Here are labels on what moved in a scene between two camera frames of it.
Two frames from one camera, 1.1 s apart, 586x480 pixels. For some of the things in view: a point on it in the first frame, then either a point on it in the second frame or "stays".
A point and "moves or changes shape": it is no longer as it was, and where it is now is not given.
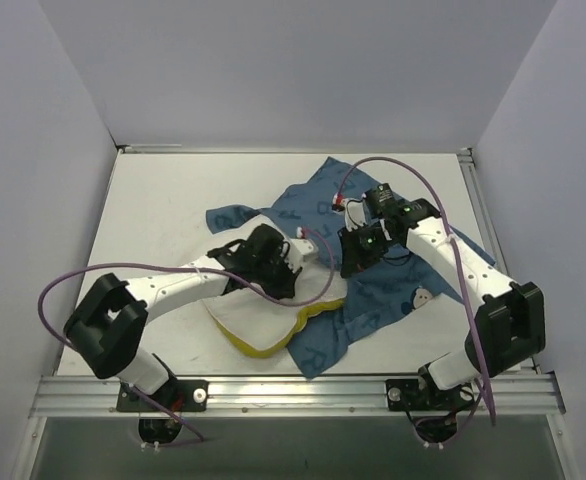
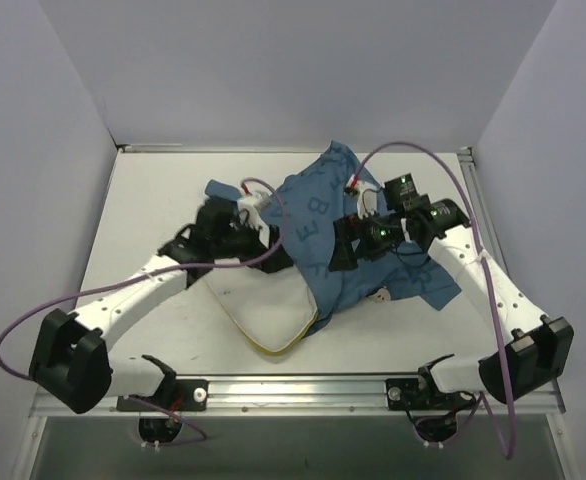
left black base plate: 181,395 stays
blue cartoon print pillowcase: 375,305 moves or changes shape
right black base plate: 413,396 stays
